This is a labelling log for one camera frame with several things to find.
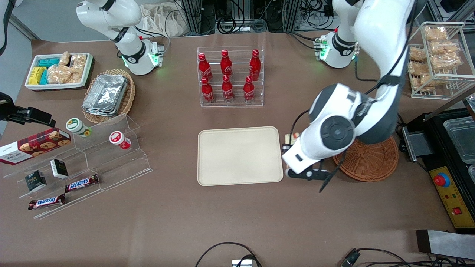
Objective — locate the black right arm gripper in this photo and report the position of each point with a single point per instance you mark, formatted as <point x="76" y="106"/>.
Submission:
<point x="23" y="113"/>

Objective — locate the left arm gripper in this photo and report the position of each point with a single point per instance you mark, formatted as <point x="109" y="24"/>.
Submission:
<point x="284" y="146"/>

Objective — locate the triangle sandwich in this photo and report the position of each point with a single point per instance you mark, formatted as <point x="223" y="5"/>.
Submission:
<point x="291" y="139"/>

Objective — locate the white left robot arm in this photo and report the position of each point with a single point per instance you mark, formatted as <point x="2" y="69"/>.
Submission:
<point x="378" y="22"/>

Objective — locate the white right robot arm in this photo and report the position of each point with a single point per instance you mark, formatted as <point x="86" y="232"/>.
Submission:
<point x="130" y="55"/>

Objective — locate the beige plastic tray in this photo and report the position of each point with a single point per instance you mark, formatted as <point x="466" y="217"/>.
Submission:
<point x="239" y="155"/>

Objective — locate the round brown wicker basket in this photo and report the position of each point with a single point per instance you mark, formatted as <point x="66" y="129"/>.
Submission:
<point x="371" y="163"/>

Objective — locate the oval light wicker basket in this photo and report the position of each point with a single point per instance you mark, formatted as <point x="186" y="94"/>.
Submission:
<point x="128" y="100"/>

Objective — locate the red cookie box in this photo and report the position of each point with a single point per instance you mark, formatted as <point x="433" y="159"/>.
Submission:
<point x="33" y="146"/>

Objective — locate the green label yogurt cup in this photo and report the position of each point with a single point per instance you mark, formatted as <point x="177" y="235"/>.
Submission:
<point x="78" y="127"/>

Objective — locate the teal snack packet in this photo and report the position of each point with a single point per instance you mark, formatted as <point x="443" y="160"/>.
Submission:
<point x="44" y="77"/>
<point x="49" y="62"/>

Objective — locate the yellow snack packet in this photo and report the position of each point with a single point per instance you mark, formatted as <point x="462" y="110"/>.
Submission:
<point x="37" y="76"/>

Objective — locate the clear snack bag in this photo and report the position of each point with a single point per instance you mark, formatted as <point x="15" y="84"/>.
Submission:
<point x="59" y="74"/>
<point x="65" y="58"/>
<point x="417" y="54"/>
<point x="436" y="33"/>
<point x="445" y="61"/>
<point x="421" y="82"/>
<point x="417" y="68"/>
<point x="443" y="47"/>
<point x="78" y="63"/>

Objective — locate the small black box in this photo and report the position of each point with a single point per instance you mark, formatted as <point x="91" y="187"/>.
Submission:
<point x="59" y="168"/>
<point x="36" y="181"/>

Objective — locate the clear acrylic bottle rack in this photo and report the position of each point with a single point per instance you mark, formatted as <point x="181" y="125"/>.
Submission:
<point x="256" y="100"/>

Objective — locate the white rectangular bin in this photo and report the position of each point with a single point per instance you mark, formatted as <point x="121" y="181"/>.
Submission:
<point x="87" y="72"/>

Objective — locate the red cola bottle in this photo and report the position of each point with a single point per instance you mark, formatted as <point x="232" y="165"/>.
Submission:
<point x="249" y="91"/>
<point x="255" y="65"/>
<point x="205" y="66"/>
<point x="226" y="63"/>
<point x="207" y="91"/>
<point x="228" y="89"/>

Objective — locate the stacked foil containers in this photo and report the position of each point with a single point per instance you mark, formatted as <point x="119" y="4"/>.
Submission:
<point x="105" y="94"/>

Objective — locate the Snickers chocolate bar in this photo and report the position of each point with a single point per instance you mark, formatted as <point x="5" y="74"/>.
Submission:
<point x="46" y="202"/>
<point x="81" y="183"/>

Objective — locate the red label yogurt cup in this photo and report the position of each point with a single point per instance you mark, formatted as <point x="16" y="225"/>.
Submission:
<point x="119" y="140"/>

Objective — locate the clear acrylic stepped stand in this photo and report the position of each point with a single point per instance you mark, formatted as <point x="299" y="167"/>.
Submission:
<point x="111" y="163"/>

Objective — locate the silver connector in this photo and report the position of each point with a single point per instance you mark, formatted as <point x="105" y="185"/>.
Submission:
<point x="242" y="263"/>

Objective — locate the beige cloth bag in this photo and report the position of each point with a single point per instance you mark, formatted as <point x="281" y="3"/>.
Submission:
<point x="159" y="20"/>

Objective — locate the black sealing machine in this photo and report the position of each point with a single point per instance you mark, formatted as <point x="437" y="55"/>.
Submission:
<point x="441" y="159"/>

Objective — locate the red emergency stop button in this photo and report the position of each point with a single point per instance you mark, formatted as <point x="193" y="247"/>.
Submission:
<point x="441" y="180"/>

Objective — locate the metal lever bar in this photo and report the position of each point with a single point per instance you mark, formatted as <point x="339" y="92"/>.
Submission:
<point x="449" y="107"/>

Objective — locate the clear plastic container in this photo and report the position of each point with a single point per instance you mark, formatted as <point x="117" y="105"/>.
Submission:
<point x="462" y="139"/>
<point x="472" y="174"/>

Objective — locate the yellow control panel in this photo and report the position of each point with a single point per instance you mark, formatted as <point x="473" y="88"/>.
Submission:
<point x="454" y="202"/>

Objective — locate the aluminium frame post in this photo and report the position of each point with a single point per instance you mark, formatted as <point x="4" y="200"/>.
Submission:
<point x="291" y="15"/>
<point x="193" y="16"/>

